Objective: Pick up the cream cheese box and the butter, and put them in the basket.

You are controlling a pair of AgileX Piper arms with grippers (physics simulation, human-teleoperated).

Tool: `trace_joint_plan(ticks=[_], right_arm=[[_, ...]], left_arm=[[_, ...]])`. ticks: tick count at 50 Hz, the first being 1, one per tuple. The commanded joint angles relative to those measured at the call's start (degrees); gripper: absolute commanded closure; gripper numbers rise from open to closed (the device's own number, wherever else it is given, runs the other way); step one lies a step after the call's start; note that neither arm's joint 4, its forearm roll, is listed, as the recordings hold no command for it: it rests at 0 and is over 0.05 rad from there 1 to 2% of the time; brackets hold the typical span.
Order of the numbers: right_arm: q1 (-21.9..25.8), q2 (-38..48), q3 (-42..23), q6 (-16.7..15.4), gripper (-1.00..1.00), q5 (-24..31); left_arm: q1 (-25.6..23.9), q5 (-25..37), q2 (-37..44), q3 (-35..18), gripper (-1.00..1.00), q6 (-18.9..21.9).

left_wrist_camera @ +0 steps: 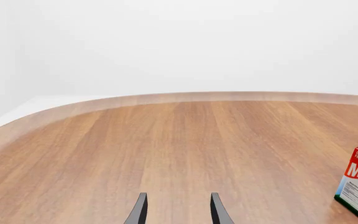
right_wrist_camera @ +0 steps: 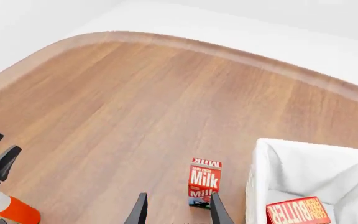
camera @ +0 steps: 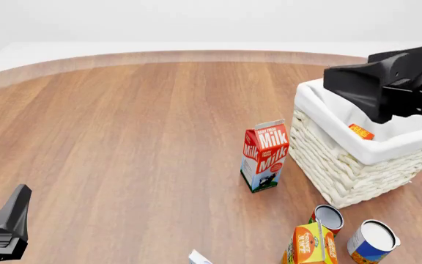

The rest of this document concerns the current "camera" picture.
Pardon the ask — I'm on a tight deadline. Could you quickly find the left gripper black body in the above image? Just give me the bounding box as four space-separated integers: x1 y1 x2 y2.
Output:
0 231 29 264

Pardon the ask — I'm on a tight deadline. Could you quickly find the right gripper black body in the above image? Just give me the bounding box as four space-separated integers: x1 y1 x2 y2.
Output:
381 71 422 119

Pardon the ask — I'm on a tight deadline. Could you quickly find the blue tin with white lid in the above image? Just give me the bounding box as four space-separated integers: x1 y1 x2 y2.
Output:
347 219 401 264

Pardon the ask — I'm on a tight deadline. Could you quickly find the red tin with grey lid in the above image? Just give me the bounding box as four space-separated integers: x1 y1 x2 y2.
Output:
308 204 345 238

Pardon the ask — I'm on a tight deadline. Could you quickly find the small orange food box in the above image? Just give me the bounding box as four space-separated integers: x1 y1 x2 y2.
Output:
348 123 376 141

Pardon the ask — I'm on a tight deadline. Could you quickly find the red and white milk carton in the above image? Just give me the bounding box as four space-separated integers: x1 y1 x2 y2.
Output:
239 118 291 194

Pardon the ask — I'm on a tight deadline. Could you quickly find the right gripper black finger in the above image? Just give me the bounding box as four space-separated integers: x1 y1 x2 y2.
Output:
367 39 422 84
322 60 410 125

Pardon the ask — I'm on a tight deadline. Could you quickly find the white and blue box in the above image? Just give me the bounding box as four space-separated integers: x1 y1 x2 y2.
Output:
188 249 214 264

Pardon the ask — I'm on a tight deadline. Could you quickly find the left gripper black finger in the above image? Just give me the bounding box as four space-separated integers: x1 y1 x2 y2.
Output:
0 183 33 242

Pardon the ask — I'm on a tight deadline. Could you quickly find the orange juice carton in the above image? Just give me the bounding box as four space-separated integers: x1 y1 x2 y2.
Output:
281 221 339 264

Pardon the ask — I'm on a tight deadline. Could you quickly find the white cloth basket liner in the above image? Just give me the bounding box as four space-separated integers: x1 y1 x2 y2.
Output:
294 78 422 166

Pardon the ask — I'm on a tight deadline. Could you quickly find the white wicker basket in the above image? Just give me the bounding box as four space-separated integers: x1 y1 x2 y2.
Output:
288 78 422 210

